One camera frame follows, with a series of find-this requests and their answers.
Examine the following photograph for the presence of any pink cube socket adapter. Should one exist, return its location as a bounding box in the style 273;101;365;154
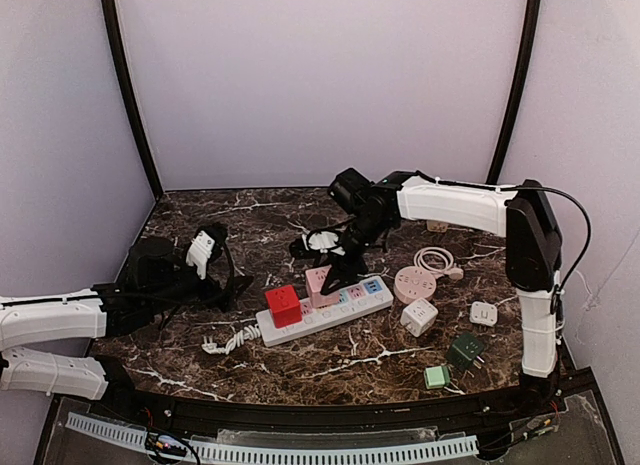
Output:
305;265;340;309

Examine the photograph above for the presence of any red cube socket adapter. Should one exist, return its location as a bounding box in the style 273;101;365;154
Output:
265;285;302;329

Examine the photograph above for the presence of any white cube tiger adapter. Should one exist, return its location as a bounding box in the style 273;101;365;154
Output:
400;298;438;337

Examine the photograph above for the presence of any mint green usb charger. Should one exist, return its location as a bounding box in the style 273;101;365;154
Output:
423;365;451;390

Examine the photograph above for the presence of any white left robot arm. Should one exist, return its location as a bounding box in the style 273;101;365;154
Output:
1;229;253;401

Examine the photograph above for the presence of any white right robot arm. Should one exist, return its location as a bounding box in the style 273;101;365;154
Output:
289;168;593;380

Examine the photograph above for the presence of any white power strip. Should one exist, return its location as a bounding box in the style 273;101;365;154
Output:
256;276;394;347

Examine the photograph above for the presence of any beige cube adapter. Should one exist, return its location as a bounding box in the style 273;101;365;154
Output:
426;220;448;233

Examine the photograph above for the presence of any pink round socket hub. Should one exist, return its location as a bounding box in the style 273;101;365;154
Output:
393;266;437;305

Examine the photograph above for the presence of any small white flat adapter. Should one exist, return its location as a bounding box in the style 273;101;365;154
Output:
469;301;498;327

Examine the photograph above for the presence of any dark green cube adapter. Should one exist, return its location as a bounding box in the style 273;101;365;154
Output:
445;332;485;372

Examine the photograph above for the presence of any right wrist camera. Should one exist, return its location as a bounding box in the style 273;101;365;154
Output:
303;230;345;256

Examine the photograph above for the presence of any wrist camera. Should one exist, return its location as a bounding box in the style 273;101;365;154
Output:
303;230;345;256
185;223;227;280

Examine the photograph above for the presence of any white power strip cable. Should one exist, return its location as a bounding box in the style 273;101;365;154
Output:
200;322;261;356

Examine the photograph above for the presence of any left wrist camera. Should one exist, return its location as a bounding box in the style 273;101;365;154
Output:
185;223;227;280

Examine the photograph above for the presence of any light blue cable duct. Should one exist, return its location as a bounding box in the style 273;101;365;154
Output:
65;412;479;464

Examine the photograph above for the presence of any black front frame rail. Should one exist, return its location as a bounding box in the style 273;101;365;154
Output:
90;367;599;436

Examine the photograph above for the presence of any black right corner post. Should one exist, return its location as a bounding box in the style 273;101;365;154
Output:
485;0;542;185

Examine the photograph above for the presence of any black corner frame post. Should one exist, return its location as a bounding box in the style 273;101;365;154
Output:
100;0;164;201

